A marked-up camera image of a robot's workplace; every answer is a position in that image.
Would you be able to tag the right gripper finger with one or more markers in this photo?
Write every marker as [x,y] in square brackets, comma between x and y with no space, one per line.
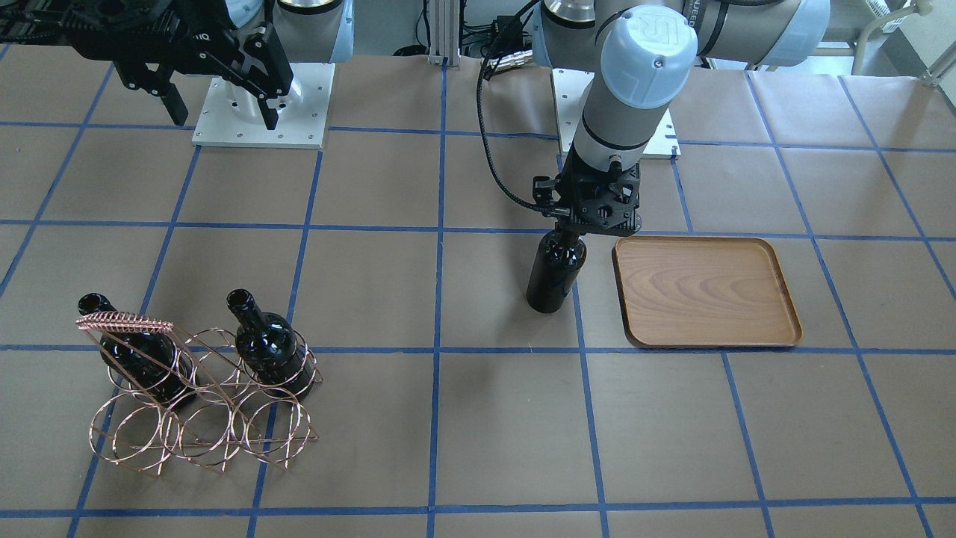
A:
[266,70]
[156,83]

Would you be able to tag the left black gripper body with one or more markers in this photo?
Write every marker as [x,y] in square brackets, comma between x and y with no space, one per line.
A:
[544,190]

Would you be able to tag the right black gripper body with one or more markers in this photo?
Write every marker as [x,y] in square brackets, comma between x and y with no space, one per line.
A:
[218,46]

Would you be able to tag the dark wine bottle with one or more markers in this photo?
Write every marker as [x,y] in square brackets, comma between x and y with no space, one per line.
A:
[270,348]
[148,362]
[559,258]

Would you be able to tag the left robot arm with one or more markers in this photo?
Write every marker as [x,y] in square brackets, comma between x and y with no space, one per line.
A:
[640,54]

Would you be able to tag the wooden tray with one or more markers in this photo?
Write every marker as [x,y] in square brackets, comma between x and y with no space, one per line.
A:
[704,291]

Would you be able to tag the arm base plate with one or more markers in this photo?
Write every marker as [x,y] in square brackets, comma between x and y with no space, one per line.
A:
[570,88]
[230,116]

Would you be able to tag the copper wire bottle basket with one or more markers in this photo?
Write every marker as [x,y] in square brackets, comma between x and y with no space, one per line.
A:
[222,413]

